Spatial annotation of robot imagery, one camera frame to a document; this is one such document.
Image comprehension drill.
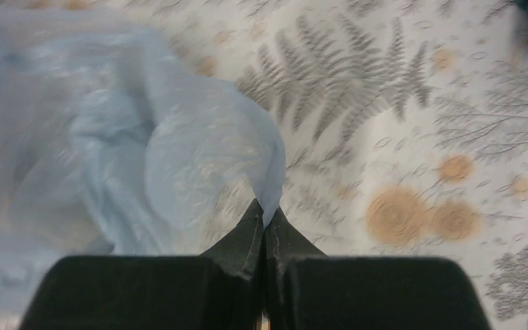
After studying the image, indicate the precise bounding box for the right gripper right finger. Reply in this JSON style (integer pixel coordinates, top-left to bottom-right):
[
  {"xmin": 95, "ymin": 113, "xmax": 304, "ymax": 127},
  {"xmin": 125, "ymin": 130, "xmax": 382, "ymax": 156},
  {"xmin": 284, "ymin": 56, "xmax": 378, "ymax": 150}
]
[{"xmin": 265, "ymin": 210, "xmax": 490, "ymax": 329}]

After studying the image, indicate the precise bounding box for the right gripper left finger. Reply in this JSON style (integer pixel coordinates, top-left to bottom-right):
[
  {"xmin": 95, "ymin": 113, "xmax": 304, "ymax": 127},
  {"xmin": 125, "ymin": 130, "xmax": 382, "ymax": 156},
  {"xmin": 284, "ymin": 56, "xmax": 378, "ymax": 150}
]
[{"xmin": 20, "ymin": 201, "xmax": 263, "ymax": 329}]

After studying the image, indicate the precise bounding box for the light blue plastic trash bag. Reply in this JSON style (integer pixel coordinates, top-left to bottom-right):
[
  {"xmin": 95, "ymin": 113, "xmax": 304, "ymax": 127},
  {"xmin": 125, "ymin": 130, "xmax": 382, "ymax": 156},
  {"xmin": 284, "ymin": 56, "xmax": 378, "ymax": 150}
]
[{"xmin": 0, "ymin": 4, "xmax": 285, "ymax": 314}]

